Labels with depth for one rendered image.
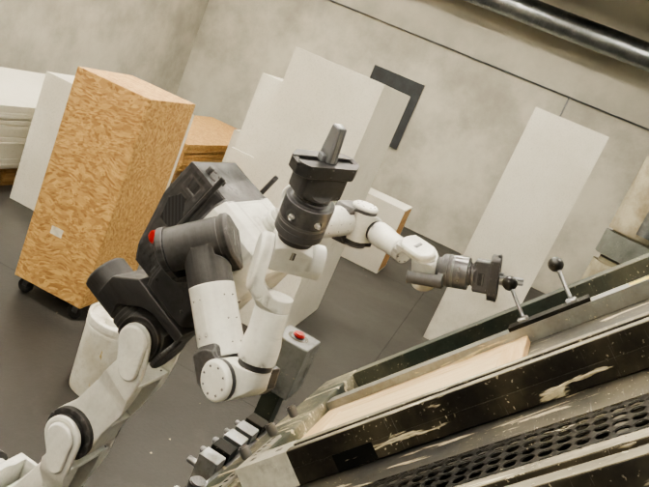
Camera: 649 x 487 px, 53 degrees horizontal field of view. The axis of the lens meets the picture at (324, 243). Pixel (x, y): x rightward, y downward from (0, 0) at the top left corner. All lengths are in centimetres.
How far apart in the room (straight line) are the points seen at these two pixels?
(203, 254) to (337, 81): 283
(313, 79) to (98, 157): 138
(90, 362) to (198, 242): 183
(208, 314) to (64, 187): 241
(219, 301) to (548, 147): 431
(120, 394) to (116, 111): 195
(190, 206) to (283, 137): 265
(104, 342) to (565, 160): 369
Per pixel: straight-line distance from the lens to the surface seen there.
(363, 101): 397
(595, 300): 164
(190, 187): 149
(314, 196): 108
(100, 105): 346
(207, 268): 128
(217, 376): 122
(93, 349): 303
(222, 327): 126
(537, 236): 539
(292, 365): 204
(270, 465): 136
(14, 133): 527
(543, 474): 74
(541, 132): 535
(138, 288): 163
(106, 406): 179
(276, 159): 412
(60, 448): 187
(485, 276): 174
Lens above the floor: 172
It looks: 14 degrees down
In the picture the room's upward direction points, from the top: 23 degrees clockwise
